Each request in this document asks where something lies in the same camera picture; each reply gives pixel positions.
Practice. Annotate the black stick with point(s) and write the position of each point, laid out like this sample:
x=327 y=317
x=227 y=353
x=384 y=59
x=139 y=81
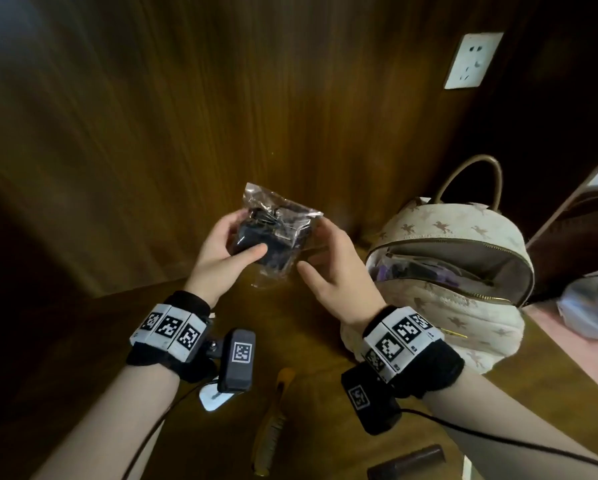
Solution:
x=404 y=464

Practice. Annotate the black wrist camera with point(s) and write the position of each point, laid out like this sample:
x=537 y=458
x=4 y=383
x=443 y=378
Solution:
x=236 y=362
x=369 y=399

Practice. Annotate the clear bag with dark contents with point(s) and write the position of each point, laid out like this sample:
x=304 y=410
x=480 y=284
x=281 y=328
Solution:
x=439 y=272

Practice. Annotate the large crinkled bag black contents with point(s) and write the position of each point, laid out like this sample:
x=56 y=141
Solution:
x=279 y=229

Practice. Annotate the white plastic bag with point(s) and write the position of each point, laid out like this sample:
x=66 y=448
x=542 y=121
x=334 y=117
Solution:
x=591 y=307

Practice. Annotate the person's right forearm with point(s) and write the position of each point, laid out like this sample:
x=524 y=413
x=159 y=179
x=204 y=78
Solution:
x=503 y=434

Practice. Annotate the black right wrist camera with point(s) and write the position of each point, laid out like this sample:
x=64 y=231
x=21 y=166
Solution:
x=369 y=399

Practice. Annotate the person's right hand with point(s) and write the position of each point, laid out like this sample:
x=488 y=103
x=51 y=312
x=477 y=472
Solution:
x=349 y=289

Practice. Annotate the person's left forearm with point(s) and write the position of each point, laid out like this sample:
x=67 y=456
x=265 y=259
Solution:
x=109 y=429

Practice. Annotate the white wall socket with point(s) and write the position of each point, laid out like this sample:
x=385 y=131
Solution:
x=471 y=59

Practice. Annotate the white oval object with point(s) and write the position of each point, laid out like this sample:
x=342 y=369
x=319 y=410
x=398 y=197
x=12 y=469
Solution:
x=211 y=397

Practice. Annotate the wooden comb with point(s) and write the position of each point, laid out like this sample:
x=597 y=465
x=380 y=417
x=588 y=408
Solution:
x=274 y=424

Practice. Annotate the person's left hand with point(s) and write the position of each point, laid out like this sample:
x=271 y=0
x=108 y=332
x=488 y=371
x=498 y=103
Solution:
x=219 y=269

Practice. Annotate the beige horse-print backpack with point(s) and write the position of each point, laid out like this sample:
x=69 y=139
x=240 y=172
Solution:
x=454 y=229

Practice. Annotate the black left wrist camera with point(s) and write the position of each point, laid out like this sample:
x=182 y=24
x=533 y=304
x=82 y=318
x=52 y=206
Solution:
x=236 y=362

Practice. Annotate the dark wooden bed headboard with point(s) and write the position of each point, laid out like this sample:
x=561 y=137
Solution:
x=573 y=244

